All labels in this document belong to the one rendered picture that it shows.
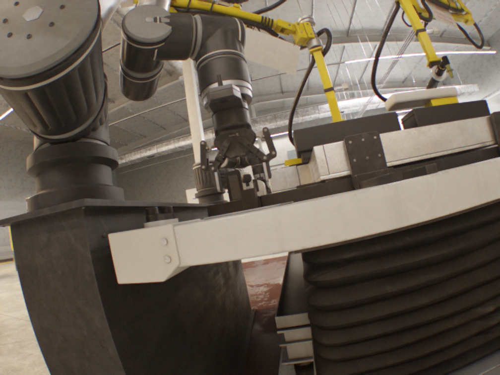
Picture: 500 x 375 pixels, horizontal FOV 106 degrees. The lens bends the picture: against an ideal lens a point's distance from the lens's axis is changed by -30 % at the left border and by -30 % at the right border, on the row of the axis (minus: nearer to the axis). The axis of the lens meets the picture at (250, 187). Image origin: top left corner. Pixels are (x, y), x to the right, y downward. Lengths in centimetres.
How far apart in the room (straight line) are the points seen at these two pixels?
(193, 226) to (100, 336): 29
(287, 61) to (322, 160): 85
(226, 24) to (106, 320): 63
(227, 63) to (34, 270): 58
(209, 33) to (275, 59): 97
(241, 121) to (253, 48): 104
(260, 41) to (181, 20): 102
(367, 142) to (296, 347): 78
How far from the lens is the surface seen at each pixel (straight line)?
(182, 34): 57
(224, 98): 47
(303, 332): 107
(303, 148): 101
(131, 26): 56
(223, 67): 54
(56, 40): 39
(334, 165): 82
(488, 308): 61
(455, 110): 126
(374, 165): 83
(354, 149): 82
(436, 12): 221
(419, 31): 167
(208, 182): 198
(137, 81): 66
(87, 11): 42
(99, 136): 65
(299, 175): 119
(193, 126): 683
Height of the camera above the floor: 84
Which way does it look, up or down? 5 degrees up
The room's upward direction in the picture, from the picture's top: 11 degrees counter-clockwise
